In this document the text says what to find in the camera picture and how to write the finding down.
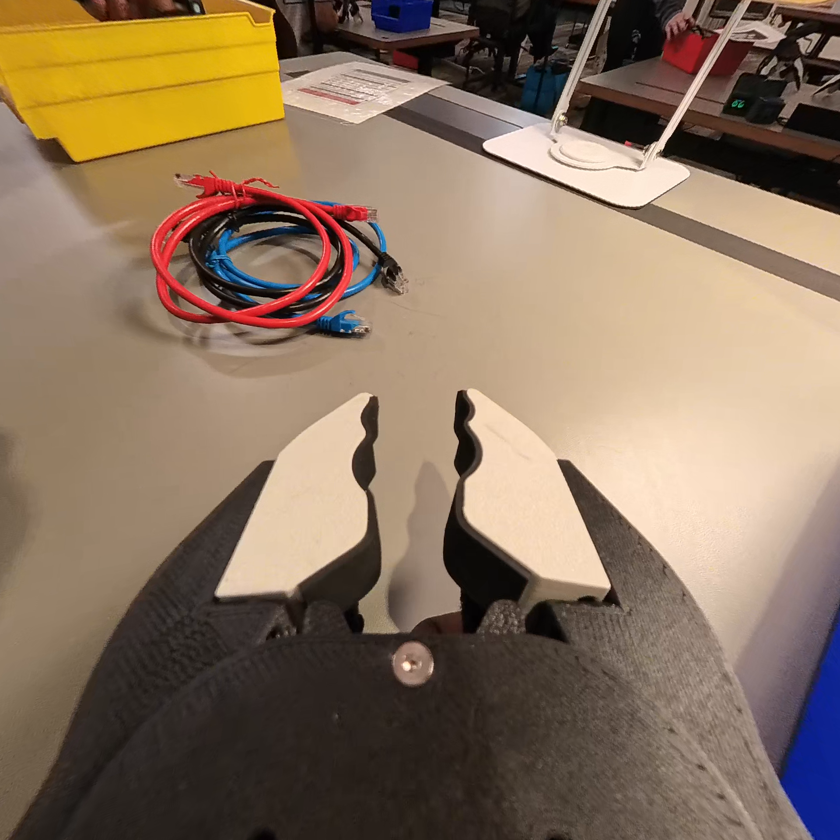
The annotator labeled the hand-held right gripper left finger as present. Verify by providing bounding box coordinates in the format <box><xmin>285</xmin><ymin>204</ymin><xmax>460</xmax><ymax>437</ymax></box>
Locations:
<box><xmin>214</xmin><ymin>392</ymin><xmax>383</xmax><ymax>608</ymax></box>

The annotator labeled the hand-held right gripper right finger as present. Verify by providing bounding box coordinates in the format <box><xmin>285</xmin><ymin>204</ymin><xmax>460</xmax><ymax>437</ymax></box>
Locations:
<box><xmin>443</xmin><ymin>388</ymin><xmax>613</xmax><ymax>611</ymax></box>

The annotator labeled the blue ethernet cable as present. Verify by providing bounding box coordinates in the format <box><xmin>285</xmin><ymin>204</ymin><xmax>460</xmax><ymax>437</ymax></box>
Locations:
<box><xmin>205</xmin><ymin>200</ymin><xmax>385</xmax><ymax>339</ymax></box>

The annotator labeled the red ethernet cable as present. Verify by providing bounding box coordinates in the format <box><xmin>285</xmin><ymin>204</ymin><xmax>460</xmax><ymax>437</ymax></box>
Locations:
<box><xmin>151</xmin><ymin>171</ymin><xmax>380</xmax><ymax>329</ymax></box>

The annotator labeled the black ethernet cable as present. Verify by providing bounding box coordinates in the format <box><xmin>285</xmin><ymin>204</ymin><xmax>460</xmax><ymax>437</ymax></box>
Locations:
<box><xmin>189</xmin><ymin>209</ymin><xmax>409</xmax><ymax>309</ymax></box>

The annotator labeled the red twist tie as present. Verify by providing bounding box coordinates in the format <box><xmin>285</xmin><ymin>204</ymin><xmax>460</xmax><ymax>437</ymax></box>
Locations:
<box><xmin>197</xmin><ymin>172</ymin><xmax>280</xmax><ymax>199</ymax></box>

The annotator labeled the blue board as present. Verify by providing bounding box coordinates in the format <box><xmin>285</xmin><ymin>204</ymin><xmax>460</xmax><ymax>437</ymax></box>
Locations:
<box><xmin>780</xmin><ymin>607</ymin><xmax>840</xmax><ymax>840</ymax></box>

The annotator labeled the blue bag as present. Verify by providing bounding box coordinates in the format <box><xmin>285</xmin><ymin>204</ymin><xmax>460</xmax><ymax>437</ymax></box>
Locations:
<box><xmin>521</xmin><ymin>62</ymin><xmax>571</xmax><ymax>118</ymax></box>

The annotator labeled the laminated paper sheet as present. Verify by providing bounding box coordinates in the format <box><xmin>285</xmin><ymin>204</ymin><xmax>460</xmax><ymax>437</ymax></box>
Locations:
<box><xmin>282</xmin><ymin>61</ymin><xmax>450</xmax><ymax>126</ymax></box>

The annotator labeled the yellow plastic bin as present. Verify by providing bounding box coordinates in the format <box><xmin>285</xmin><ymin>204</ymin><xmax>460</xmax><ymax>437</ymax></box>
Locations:
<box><xmin>0</xmin><ymin>0</ymin><xmax>286</xmax><ymax>164</ymax></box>

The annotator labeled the wooden table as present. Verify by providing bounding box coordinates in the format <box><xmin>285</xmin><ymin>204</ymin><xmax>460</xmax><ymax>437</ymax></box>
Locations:
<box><xmin>581</xmin><ymin>56</ymin><xmax>840</xmax><ymax>161</ymax></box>

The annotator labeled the black digital timer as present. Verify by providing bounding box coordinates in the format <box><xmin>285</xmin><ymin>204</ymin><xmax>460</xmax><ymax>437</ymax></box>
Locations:
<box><xmin>722</xmin><ymin>72</ymin><xmax>787</xmax><ymax>124</ymax></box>

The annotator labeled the red plastic bin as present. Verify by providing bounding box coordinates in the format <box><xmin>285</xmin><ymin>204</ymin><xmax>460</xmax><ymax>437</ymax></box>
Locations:
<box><xmin>661</xmin><ymin>29</ymin><xmax>752</xmax><ymax>76</ymax></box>

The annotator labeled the blue plastic bin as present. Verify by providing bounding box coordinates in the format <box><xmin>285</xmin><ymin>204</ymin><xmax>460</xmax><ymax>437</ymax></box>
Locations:
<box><xmin>371</xmin><ymin>0</ymin><xmax>434</xmax><ymax>32</ymax></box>

